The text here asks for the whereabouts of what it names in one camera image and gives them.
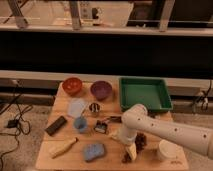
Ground dark red grape bunch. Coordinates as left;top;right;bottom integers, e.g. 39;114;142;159
122;133;147;163

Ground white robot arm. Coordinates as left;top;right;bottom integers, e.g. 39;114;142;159
109;104;213;160

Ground purple bowl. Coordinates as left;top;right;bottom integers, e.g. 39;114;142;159
90;81;112;101

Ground red bowl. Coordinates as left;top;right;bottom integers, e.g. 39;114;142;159
62;77;82;96

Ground white cup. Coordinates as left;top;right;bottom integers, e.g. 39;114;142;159
157;140;178;161

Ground blue sponge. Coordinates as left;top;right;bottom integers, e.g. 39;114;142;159
83;143;105;162

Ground small metal cup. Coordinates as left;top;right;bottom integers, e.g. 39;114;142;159
89;103;100;117

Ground blue cup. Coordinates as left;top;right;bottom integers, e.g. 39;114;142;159
73;116;87;133

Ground wooden board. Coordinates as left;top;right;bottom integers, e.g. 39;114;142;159
36;86;189;171

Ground green plastic tray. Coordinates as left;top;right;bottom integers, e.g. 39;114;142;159
119;77;173;113

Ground black rectangular block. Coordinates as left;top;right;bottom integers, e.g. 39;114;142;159
45;116;67;136

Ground black handled knife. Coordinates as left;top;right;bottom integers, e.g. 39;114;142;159
102;116;121;123

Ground black cables on floor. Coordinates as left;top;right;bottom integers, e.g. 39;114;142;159
0;81;34;169

